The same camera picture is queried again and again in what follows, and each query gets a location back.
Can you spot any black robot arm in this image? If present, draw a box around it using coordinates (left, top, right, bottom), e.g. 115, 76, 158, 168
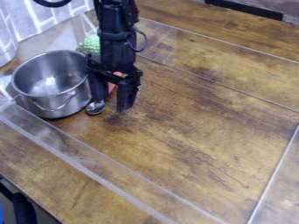
86, 0, 143, 116

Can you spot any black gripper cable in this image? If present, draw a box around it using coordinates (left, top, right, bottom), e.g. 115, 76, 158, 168
126, 25, 150, 53

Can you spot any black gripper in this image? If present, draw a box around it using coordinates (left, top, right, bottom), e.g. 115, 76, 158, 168
84, 29, 144, 114

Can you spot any black bar at back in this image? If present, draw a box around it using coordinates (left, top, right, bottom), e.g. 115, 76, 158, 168
204, 0, 284, 21

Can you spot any red handled metal spoon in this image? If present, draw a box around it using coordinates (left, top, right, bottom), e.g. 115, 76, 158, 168
86, 82, 116, 116

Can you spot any clear acrylic tray wall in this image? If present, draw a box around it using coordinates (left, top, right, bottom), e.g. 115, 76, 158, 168
0, 19, 299, 224

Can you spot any silver metal pot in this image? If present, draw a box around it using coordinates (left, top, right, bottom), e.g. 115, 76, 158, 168
12, 50, 91, 119

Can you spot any black table leg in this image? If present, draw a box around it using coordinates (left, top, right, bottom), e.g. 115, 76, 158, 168
0, 182, 37, 224

